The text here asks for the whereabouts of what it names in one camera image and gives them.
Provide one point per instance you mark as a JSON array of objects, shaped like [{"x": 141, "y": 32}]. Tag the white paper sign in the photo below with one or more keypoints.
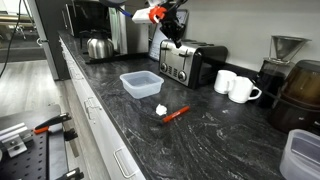
[{"x": 156, "y": 45}]

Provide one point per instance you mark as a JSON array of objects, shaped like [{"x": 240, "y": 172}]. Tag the white red wrist camera mount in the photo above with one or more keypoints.
[{"x": 141, "y": 16}]

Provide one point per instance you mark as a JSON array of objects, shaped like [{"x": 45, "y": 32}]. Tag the orange marker pen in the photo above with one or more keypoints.
[{"x": 176, "y": 114}]

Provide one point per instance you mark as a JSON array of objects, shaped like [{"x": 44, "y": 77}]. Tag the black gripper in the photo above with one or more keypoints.
[{"x": 171, "y": 24}]

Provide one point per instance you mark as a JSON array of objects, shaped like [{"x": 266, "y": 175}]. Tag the aluminium bracket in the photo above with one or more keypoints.
[{"x": 13, "y": 140}]

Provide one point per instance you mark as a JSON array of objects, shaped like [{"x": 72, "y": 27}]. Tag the grey translucent plastic container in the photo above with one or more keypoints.
[{"x": 300, "y": 156}]

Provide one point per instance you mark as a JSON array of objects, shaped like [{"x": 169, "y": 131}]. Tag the silver black four-slice toaster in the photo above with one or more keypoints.
[{"x": 193, "y": 63}]

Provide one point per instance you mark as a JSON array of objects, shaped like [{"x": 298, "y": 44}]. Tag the black perforated breadboard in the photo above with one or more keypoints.
[{"x": 26, "y": 166}]

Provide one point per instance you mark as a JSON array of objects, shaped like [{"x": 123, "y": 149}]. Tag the small white drawer latch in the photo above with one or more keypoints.
[{"x": 96, "y": 103}]

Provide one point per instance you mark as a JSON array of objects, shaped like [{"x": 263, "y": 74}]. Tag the black steel coffee maker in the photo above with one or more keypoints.
[{"x": 133, "y": 36}]

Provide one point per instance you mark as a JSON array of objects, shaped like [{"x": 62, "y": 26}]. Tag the dark grey tall panel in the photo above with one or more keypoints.
[{"x": 53, "y": 33}]

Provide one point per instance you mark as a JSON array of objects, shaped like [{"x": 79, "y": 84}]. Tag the clear square plastic container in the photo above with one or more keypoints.
[{"x": 141, "y": 83}]

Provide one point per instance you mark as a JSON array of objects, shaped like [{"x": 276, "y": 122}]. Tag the white ceramic mug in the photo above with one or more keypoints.
[
  {"x": 241, "y": 90},
  {"x": 224, "y": 81}
]

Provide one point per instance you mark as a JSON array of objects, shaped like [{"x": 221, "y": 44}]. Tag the white crumpled paper wad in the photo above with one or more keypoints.
[{"x": 161, "y": 109}]

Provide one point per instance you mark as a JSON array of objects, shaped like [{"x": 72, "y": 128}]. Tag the steel cone coffee dripper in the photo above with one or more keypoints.
[{"x": 288, "y": 46}]

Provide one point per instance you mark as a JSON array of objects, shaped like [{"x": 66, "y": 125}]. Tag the grey metal cart plate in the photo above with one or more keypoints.
[{"x": 20, "y": 115}]

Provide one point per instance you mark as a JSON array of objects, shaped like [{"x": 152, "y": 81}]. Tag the white cabinet drawer fronts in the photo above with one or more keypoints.
[{"x": 103, "y": 143}]

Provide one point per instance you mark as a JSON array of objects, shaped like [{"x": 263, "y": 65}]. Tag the brown translucent bowl appliance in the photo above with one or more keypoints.
[{"x": 301, "y": 90}]

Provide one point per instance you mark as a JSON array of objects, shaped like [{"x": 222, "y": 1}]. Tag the stainless steel carafe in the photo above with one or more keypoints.
[{"x": 100, "y": 48}]

